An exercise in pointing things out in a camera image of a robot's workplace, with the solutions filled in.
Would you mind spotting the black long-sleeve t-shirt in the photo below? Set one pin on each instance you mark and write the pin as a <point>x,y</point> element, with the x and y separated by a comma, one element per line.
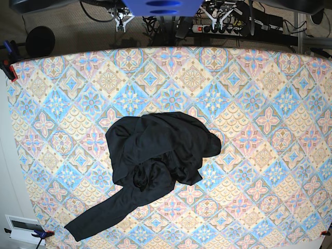
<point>149,155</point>

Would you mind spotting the white power strip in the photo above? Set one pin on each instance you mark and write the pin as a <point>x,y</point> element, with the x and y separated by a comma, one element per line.
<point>218,30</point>

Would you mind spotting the patterned tile tablecloth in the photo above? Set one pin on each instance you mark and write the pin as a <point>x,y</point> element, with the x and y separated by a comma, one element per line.
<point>270,186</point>

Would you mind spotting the black round stool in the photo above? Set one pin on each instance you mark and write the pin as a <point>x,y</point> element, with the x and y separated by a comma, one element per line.
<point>40,42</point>

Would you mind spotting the lower left table clamp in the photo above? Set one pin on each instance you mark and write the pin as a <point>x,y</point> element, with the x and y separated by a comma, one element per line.
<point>39,234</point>

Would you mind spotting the table clamp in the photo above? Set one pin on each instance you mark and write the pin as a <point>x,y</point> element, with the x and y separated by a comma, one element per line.
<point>325,233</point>
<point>6,65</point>
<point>39,234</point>

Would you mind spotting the upper left table clamp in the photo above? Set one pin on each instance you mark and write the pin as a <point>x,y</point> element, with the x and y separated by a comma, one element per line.
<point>6,65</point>

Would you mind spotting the lower right table clamp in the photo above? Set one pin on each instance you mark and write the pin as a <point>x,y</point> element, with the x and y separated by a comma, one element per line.
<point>325,233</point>

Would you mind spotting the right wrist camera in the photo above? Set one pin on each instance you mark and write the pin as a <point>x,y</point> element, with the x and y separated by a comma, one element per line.
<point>121,28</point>

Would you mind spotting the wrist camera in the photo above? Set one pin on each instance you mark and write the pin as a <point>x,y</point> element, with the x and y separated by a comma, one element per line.
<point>121,28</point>
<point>218,26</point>

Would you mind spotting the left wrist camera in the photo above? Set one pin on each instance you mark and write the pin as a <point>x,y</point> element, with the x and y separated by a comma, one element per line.
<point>218,26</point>

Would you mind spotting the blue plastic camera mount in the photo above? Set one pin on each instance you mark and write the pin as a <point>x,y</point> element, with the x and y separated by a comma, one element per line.
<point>179,8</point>

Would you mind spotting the white wall outlet box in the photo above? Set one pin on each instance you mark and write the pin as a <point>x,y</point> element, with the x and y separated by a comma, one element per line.
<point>23,228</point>

